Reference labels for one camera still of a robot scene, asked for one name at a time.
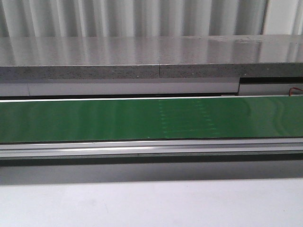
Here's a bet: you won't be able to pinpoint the grey speckled stone slab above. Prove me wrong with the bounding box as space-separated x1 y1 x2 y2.
0 35 303 82

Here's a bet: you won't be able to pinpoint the green conveyor belt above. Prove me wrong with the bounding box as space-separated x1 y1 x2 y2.
0 96 303 143

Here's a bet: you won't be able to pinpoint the white pleated curtain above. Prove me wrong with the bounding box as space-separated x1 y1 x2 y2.
0 0 303 37

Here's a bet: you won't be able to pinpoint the aluminium conveyor front rail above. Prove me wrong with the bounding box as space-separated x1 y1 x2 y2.
0 138 303 158

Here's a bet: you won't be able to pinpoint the grey conveyor back rail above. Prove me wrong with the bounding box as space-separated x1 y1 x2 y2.
0 77 303 97

